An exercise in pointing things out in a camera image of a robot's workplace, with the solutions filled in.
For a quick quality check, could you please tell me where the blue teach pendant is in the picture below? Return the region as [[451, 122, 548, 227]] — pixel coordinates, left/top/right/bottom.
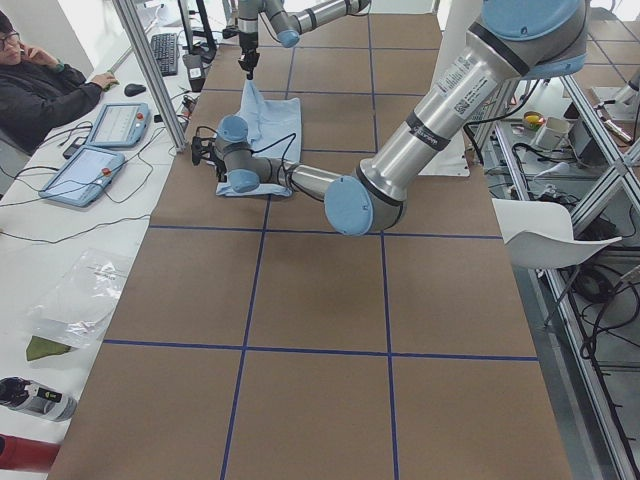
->
[[38, 146, 125, 207], [86, 102, 150, 149]]

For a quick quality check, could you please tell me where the upper blue teach pendant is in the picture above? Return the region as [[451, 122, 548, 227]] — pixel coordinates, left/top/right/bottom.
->
[[86, 102, 150, 149]]

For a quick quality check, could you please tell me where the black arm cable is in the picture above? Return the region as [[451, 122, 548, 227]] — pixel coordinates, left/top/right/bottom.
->
[[194, 125, 301, 174]]

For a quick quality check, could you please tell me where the light blue button-up shirt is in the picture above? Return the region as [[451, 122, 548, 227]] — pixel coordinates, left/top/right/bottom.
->
[[215, 82, 303, 200]]

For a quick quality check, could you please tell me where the green cloth piece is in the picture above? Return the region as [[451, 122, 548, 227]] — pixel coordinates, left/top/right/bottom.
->
[[25, 336, 71, 362]]

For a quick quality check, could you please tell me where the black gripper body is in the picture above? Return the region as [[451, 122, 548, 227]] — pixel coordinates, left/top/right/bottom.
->
[[238, 32, 260, 73], [191, 135, 223, 181]]

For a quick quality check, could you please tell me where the black keyboard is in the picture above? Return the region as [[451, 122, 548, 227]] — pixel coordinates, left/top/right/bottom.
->
[[150, 33, 179, 76]]

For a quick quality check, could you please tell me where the grey aluminium frame post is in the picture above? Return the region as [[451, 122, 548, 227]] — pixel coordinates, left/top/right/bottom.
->
[[113, 0, 186, 153]]

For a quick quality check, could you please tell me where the white moulded chair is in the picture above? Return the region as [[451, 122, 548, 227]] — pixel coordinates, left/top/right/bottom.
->
[[492, 198, 621, 269]]

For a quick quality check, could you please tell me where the clear plastic bag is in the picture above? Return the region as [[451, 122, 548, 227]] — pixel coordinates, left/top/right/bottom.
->
[[27, 249, 133, 348]]

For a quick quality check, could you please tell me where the black grey device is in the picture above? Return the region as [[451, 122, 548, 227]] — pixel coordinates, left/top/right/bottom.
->
[[1, 377, 77, 422]]

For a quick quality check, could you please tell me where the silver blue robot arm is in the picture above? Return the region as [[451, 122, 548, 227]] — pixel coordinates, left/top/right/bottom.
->
[[191, 1, 589, 236], [237, 0, 371, 80]]

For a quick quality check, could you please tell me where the black computer mouse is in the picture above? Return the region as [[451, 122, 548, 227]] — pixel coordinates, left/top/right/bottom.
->
[[123, 83, 146, 97]]

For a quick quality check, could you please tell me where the seated person in black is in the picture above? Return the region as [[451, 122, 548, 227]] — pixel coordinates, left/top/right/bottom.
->
[[1, 15, 118, 154]]

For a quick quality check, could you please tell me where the lower blue teach pendant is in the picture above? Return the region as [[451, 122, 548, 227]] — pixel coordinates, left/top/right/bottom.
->
[[38, 146, 125, 207]]

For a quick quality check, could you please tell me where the white square cup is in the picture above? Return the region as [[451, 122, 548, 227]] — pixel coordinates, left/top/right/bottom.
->
[[533, 117, 571, 150]]

